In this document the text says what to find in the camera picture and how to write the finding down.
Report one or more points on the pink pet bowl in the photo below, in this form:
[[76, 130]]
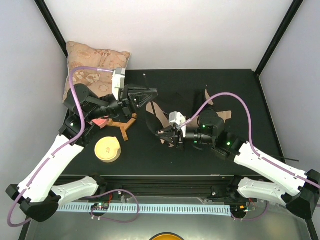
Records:
[[100, 122]]

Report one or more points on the beige patterned pillow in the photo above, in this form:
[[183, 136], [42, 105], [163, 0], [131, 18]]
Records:
[[96, 67]]

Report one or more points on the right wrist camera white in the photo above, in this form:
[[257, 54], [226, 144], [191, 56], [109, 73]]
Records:
[[176, 118]]

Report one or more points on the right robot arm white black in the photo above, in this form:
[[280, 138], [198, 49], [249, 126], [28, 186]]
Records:
[[287, 186]]

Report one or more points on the wooden bowl stand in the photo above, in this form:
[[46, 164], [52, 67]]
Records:
[[123, 126]]

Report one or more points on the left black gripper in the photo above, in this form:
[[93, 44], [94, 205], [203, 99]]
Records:
[[132, 93]]

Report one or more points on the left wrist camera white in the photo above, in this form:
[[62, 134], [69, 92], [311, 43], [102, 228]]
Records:
[[118, 82]]

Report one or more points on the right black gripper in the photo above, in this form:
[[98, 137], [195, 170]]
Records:
[[176, 134]]

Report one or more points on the left black frame post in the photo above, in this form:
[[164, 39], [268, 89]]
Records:
[[50, 21]]

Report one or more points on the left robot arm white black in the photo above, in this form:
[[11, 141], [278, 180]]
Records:
[[38, 196]]

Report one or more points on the yellow pet bowl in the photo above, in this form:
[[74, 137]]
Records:
[[108, 149]]

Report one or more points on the white slotted cable duct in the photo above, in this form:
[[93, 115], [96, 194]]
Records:
[[132, 208]]

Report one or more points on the small electronics board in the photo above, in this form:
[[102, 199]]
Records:
[[101, 206]]

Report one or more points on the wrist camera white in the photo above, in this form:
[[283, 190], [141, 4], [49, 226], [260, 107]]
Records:
[[176, 118], [118, 82]]

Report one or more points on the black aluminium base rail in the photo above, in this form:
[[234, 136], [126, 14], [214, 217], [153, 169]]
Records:
[[215, 188]]

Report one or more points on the right black frame post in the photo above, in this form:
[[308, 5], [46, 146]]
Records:
[[284, 25]]

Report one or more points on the black tent pole one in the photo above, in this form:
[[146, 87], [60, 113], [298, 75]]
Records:
[[146, 81]]

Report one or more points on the black frame post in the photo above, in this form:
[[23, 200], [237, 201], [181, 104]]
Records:
[[50, 21], [284, 25]]

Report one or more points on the beige pet tent fabric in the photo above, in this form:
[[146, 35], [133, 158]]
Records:
[[180, 110]]

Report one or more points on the yellow round object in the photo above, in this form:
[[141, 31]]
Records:
[[166, 236]]

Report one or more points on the black tent pole two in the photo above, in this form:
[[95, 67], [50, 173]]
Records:
[[284, 158]]

